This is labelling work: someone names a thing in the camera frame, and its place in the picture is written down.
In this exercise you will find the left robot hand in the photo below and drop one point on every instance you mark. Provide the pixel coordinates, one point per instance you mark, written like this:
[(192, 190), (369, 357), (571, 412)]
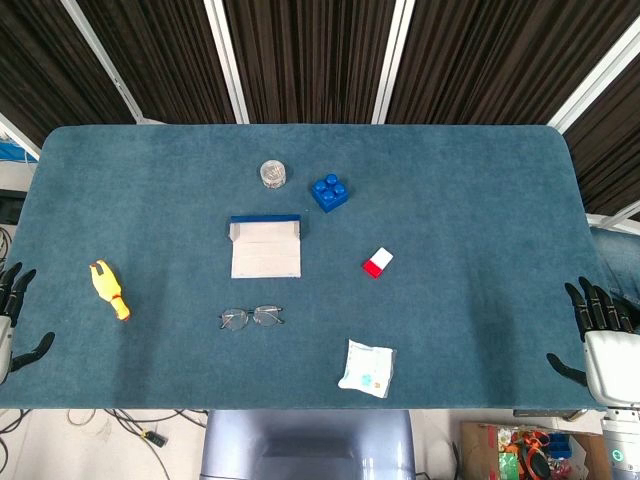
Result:
[(5, 340)]

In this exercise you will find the white aluminium frame bar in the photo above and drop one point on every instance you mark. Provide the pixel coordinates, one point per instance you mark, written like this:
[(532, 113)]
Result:
[(615, 217)]

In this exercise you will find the dark brown pleated curtain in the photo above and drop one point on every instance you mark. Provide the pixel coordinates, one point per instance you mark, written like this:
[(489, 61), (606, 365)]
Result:
[(310, 55)]

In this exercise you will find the clear round plastic jar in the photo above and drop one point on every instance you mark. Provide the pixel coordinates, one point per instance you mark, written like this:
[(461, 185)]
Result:
[(273, 174)]

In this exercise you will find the black power strip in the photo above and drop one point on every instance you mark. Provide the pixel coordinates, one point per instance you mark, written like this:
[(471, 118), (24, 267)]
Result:
[(154, 439)]

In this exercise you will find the red and white block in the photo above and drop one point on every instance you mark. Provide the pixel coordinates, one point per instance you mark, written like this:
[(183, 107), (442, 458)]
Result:
[(376, 264)]

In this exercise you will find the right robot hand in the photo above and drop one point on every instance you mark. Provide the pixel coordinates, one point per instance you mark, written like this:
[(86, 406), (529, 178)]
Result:
[(615, 360)]

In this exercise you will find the white plastic packet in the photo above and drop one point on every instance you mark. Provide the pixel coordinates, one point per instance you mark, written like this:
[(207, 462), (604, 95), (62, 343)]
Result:
[(367, 367)]

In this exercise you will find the blue bundle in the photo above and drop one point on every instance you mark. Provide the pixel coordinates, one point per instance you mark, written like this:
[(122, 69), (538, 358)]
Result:
[(12, 150)]

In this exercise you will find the blue denim fabric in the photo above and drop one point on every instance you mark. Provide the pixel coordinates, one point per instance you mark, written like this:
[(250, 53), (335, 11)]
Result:
[(615, 255)]

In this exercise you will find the blue cardboard box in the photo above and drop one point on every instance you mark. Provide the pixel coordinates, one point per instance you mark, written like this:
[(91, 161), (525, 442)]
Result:
[(265, 255)]

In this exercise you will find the blue plastic bin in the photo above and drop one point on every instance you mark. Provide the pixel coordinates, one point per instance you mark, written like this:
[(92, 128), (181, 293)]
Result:
[(559, 445)]

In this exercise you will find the white aluminium frame post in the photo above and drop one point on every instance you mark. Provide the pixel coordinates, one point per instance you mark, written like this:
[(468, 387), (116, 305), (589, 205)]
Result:
[(102, 57), (595, 75), (227, 60), (392, 60), (17, 135)]

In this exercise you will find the blue plastic building block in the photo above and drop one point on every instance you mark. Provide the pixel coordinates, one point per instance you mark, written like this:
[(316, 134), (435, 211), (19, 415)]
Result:
[(327, 197)]

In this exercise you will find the brown cardboard box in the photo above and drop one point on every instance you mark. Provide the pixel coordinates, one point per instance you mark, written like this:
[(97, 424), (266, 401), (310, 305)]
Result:
[(480, 450)]

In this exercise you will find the wire-rimmed eyeglasses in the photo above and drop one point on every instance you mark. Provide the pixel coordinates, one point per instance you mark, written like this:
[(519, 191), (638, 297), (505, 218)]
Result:
[(232, 318)]

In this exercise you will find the grey-blue robot torso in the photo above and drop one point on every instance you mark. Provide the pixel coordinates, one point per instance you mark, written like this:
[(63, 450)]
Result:
[(310, 445)]

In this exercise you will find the yellow rubber chicken toy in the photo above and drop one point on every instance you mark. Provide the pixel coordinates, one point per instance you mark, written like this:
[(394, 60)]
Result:
[(107, 287)]

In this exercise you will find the blue-green table cloth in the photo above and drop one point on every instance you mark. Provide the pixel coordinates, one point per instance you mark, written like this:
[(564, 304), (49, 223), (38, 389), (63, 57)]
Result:
[(450, 200)]

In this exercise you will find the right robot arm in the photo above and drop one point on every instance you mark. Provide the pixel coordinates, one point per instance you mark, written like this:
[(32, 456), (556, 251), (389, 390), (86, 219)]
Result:
[(622, 440)]

